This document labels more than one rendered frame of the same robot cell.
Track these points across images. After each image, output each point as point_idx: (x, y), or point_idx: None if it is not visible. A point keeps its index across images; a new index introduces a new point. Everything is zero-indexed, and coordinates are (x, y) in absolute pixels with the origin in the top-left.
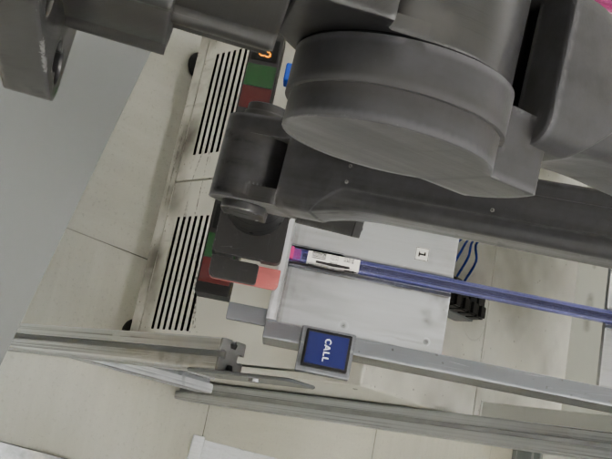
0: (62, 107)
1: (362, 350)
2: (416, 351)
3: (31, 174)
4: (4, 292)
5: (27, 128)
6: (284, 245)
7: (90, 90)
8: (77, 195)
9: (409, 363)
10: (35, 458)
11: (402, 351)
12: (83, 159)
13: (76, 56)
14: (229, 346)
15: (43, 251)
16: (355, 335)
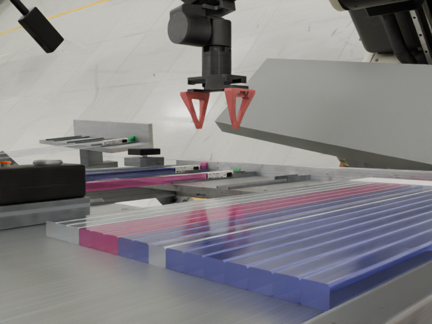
0: (318, 116)
1: (131, 166)
2: (108, 168)
3: (290, 112)
4: (246, 116)
5: (309, 106)
6: (209, 161)
7: (327, 125)
8: (279, 132)
9: (105, 168)
10: None
11: (114, 168)
12: (294, 130)
13: (344, 114)
14: (184, 198)
15: (258, 125)
16: (140, 158)
